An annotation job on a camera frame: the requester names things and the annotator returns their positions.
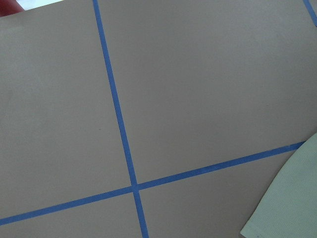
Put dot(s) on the olive green long-sleeve shirt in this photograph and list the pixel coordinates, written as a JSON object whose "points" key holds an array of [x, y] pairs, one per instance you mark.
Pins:
{"points": [[288, 208]]}

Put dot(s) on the red cylinder bottle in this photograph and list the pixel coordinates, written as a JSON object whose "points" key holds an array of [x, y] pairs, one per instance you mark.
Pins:
{"points": [[9, 7]]}

